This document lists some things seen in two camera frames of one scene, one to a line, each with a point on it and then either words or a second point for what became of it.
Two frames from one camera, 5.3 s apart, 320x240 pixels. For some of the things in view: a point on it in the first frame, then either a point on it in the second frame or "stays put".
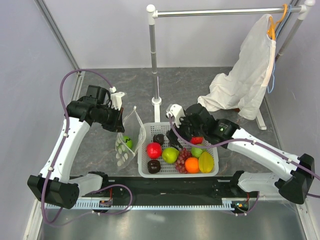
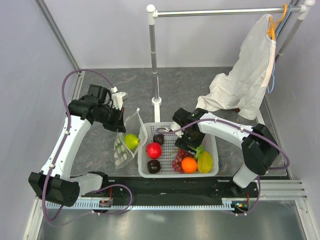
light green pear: (170, 155) to (131, 141)
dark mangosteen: (153, 166) stays put
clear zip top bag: (128, 143) stays put
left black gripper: (113, 126) stays put
